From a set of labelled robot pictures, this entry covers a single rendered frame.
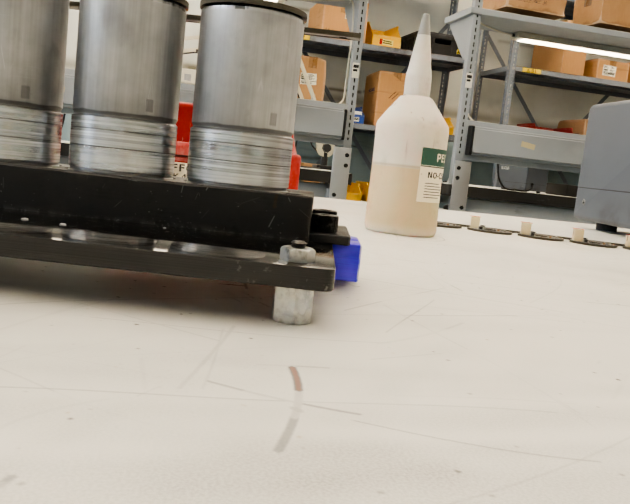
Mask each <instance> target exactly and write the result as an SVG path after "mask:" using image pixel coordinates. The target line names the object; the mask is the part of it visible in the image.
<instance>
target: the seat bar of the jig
mask: <svg viewBox="0 0 630 504"><path fill-rule="evenodd" d="M58 165H59V166H41V165H26V164H14V163H3V162H0V208H3V209H12V210H21V211H30V212H39V213H48V214H58V215H67V216H76V217H85V218H94V219H103V220H112V221H122V222H131V223H140V224H149V225H158V226H167V227H176V228H186V229H195V230H204V231H213V232H222V233H231V234H241V235H250V236H259V237H268V238H277V239H286V240H302V241H305V242H308V241H309V233H310V227H311V218H312V210H313V201H314V192H312V191H303V190H294V189H287V191H288V192H274V191H260V190H249V189H239V188H229V187H221V186H213V185H205V184H198V183H192V182H187V180H188V178H185V177H176V176H172V178H173V179H157V178H143V177H131V176H121V175H111V174H102V173H93V172H85V171H78V170H72V169H68V168H69V167H70V165H67V164H58Z"/></svg>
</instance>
